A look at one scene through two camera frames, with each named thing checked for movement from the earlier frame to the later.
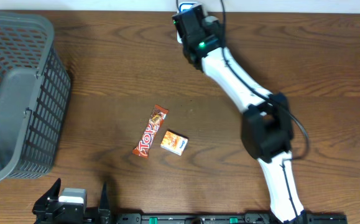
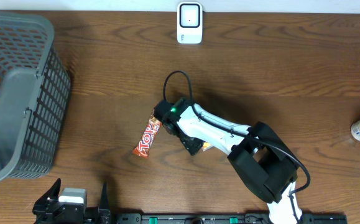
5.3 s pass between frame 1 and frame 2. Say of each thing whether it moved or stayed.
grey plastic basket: stayed
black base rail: stayed
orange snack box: moved
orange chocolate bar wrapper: stayed
